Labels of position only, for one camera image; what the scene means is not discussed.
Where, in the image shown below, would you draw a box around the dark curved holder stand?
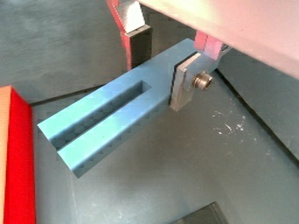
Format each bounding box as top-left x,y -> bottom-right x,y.
171,201 -> 229,224

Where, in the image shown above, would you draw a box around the blue double-square peg object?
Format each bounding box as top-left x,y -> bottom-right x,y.
39,39 -> 195,177

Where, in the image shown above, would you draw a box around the red shape-sorting board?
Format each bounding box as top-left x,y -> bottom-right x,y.
0,86 -> 36,224

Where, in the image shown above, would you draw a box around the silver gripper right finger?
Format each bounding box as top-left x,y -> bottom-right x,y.
169,31 -> 231,111

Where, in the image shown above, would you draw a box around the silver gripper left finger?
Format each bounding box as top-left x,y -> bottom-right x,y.
107,0 -> 153,70

